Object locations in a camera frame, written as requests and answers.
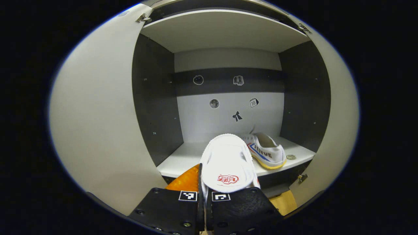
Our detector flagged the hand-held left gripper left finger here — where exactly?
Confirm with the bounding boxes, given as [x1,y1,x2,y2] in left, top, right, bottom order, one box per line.
[128,163,204,235]

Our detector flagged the grey shoe cabinet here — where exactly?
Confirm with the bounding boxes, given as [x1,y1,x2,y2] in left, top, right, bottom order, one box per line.
[132,0,331,199]

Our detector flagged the white canvas shoe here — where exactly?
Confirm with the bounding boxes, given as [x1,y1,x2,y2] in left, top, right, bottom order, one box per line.
[241,132,287,170]
[199,133,261,204]

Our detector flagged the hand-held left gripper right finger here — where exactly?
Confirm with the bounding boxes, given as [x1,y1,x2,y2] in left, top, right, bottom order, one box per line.
[204,187,284,235]

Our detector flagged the light grey cabinet door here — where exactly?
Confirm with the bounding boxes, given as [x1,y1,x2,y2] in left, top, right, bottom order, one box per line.
[289,23,361,208]
[48,3,169,216]

